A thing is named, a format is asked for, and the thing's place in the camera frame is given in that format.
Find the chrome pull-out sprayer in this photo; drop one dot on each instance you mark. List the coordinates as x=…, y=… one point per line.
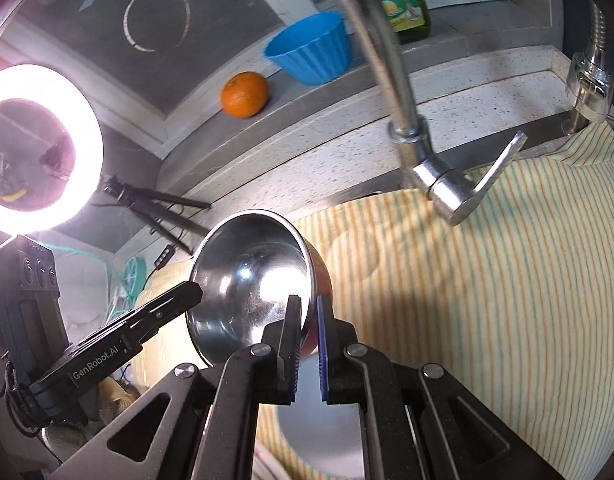
x=589, y=86

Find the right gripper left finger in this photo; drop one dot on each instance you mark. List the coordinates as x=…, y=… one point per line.
x=198, y=424

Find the gloved left hand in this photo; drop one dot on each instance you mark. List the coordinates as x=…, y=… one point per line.
x=112, y=400

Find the white ring light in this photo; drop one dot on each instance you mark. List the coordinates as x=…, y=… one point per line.
x=55, y=93

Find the large steel bowl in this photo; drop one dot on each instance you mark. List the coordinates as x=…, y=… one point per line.
x=326, y=437

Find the black tripod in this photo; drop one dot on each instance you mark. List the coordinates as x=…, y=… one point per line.
x=154, y=209

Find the teal round power strip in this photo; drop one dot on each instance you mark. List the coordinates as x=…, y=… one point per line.
x=134, y=277

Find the chrome kitchen faucet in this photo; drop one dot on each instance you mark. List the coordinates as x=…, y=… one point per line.
x=453, y=195

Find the orange tangerine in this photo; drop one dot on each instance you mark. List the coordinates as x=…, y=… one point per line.
x=244, y=95

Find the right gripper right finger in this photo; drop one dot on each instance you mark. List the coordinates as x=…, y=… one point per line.
x=417, y=423

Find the yellow striped cloth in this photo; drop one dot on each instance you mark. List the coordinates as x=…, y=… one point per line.
x=517, y=302

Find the blue fluted cup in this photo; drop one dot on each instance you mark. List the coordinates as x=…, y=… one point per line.
x=314, y=50

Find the small red steel bowl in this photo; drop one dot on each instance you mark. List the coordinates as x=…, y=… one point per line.
x=247, y=267

